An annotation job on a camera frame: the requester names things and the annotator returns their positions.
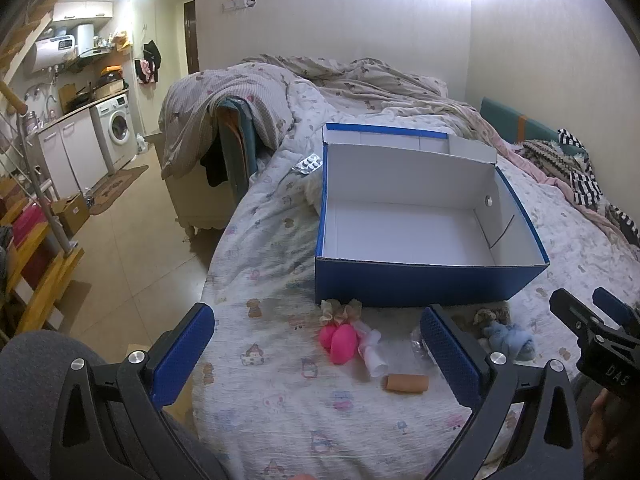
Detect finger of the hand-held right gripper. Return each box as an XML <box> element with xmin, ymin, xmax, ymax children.
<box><xmin>549</xmin><ymin>288</ymin><xmax>608</xmax><ymax>339</ymax></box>
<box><xmin>592</xmin><ymin>287</ymin><xmax>640</xmax><ymax>333</ymax></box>

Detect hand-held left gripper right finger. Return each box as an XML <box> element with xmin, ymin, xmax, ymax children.
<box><xmin>420</xmin><ymin>304</ymin><xmax>583</xmax><ymax>480</ymax></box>

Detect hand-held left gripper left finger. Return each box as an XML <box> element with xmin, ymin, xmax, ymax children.
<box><xmin>50</xmin><ymin>302</ymin><xmax>226</xmax><ymax>480</ymax></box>

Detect cream fluffy scrunchie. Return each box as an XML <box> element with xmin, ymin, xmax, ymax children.
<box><xmin>472</xmin><ymin>307</ymin><xmax>511</xmax><ymax>333</ymax></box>

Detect light blue fluffy scrunchie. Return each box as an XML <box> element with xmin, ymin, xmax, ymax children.
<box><xmin>480</xmin><ymin>321</ymin><xmax>537</xmax><ymax>361</ymax></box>

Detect white plastic tube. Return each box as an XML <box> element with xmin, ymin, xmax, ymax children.
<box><xmin>355</xmin><ymin>322</ymin><xmax>390</xmax><ymax>378</ymax></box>

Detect pink squishy sponge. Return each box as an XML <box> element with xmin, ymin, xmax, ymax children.
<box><xmin>320</xmin><ymin>323</ymin><xmax>360</xmax><ymax>365</ymax></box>

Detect beige bow scrunchie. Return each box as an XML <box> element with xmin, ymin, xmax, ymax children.
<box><xmin>320</xmin><ymin>298</ymin><xmax>363</xmax><ymax>326</ymax></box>

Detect blue cardboard shoe box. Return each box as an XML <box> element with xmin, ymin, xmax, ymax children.
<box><xmin>314</xmin><ymin>122</ymin><xmax>551</xmax><ymax>308</ymax></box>

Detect person's right hand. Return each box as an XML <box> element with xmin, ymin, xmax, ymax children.
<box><xmin>584</xmin><ymin>390</ymin><xmax>640</xmax><ymax>466</ymax></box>

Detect clear plastic wrapper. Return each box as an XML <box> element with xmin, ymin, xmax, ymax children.
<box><xmin>410</xmin><ymin>325</ymin><xmax>441</xmax><ymax>361</ymax></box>

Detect black white striped garment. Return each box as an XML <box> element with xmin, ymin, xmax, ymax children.
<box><xmin>557</xmin><ymin>129</ymin><xmax>640</xmax><ymax>241</ymax></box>

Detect wooden staircase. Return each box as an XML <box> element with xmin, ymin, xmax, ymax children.
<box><xmin>0</xmin><ymin>245</ymin><xmax>86</xmax><ymax>341</ymax></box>

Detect brown crochet blanket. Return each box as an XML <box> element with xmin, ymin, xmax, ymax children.
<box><xmin>520</xmin><ymin>139</ymin><xmax>586</xmax><ymax>181</ymax></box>

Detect brown doormat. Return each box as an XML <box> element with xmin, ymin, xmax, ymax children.
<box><xmin>89</xmin><ymin>165</ymin><xmax>150</xmax><ymax>216</ymax></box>

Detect red storage box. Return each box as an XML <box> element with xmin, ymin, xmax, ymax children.
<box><xmin>10</xmin><ymin>205</ymin><xmax>53</xmax><ymax>291</ymax></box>

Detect dark hanging cloth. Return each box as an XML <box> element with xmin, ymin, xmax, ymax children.
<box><xmin>200</xmin><ymin>137</ymin><xmax>230</xmax><ymax>188</ymax></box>

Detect teal headboard cushion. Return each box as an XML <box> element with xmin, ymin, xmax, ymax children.
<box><xmin>480</xmin><ymin>97</ymin><xmax>566</xmax><ymax>146</ymax></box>

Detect metal stair railing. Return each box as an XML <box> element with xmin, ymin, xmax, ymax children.
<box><xmin>0</xmin><ymin>110</ymin><xmax>81</xmax><ymax>256</ymax></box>

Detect teal bed footboard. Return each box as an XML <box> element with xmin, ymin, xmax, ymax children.
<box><xmin>216</xmin><ymin>99</ymin><xmax>262</xmax><ymax>198</ymax></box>

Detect white kitchen cabinet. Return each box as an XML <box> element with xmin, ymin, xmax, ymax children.
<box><xmin>37</xmin><ymin>107</ymin><xmax>108</xmax><ymax>201</ymax></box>

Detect silver pill blister pack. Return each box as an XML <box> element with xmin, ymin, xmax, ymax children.
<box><xmin>294</xmin><ymin>152</ymin><xmax>325</xmax><ymax>177</ymax></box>

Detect white washing machine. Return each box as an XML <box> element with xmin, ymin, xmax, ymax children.
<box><xmin>90</xmin><ymin>92</ymin><xmax>138</xmax><ymax>177</ymax></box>

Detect grey checked quilt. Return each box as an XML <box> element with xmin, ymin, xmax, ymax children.
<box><xmin>159</xmin><ymin>55</ymin><xmax>493</xmax><ymax>181</ymax></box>

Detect hanging clothes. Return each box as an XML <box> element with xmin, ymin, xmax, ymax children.
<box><xmin>136</xmin><ymin>40</ymin><xmax>162</xmax><ymax>85</ymax></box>

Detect brown door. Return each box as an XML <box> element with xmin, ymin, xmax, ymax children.
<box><xmin>183</xmin><ymin>0</ymin><xmax>200</xmax><ymax>73</ymax></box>

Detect white water heater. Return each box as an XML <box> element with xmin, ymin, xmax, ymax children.
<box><xmin>22</xmin><ymin>35</ymin><xmax>78</xmax><ymax>77</ymax></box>

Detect white cylindrical boiler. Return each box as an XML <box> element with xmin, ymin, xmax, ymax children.
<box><xmin>75</xmin><ymin>22</ymin><xmax>97</xmax><ymax>58</ymax></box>

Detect cream bed frame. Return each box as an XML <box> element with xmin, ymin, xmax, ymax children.
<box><xmin>165</xmin><ymin>160</ymin><xmax>242</xmax><ymax>237</ymax></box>

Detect white wall cabinet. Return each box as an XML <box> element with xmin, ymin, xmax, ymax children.
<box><xmin>52</xmin><ymin>1</ymin><xmax>115</xmax><ymax>23</ymax></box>

